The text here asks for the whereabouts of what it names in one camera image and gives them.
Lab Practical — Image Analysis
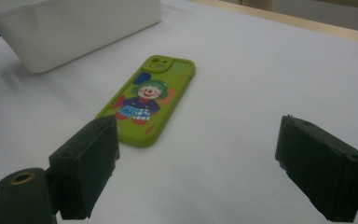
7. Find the green clown print phone case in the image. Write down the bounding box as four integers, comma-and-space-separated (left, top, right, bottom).
95, 55, 197, 149

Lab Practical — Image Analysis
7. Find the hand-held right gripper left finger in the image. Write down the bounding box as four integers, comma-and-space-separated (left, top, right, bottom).
48, 114, 121, 220

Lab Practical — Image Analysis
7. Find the white plastic bin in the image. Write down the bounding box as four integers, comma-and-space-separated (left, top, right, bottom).
0, 0, 162, 75

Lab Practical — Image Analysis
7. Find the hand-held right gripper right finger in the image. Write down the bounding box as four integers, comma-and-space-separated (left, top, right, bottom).
274, 114, 358, 223

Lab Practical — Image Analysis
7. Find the light wooden desk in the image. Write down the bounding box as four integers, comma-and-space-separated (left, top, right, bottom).
229, 0, 358, 12

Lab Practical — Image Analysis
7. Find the white table cover sheet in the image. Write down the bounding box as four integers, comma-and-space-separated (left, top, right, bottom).
0, 0, 358, 224

